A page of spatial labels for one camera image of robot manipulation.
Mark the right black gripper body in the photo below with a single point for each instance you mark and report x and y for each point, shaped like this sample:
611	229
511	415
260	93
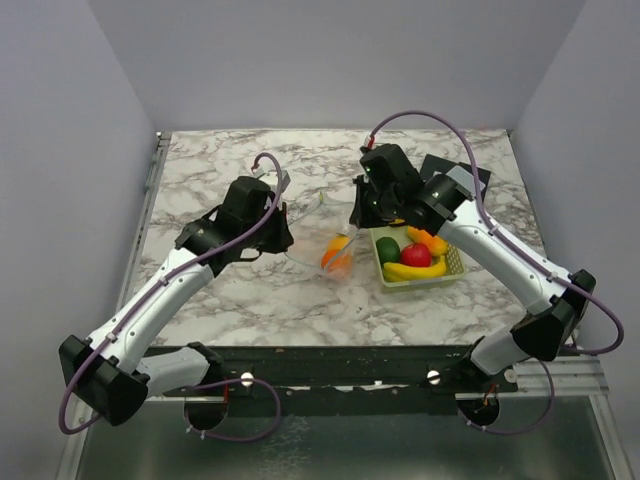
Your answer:
374	207

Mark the clear zip top bag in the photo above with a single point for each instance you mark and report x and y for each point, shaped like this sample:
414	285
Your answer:
313	226

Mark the orange toy orange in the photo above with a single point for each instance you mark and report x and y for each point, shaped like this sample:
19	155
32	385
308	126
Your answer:
330	257

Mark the green perforated plastic basket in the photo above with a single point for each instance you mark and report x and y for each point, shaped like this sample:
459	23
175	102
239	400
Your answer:
456	267

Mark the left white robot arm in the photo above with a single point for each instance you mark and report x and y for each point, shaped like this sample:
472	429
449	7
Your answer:
108	370

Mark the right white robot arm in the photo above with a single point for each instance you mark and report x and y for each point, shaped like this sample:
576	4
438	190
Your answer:
445	205

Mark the green toy avocado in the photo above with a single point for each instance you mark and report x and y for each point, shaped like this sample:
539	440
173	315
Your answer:
388	250

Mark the red toy apple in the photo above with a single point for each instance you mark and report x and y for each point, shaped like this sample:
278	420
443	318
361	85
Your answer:
416	255

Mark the orange yellow toy mango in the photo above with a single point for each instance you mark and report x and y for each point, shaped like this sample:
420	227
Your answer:
435	245

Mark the white grey small box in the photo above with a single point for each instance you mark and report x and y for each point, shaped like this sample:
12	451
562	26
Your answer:
462	176

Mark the yellow toy banana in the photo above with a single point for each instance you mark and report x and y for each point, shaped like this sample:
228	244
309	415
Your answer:
398	272

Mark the black metal base rail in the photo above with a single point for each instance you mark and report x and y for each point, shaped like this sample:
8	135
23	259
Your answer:
317	381

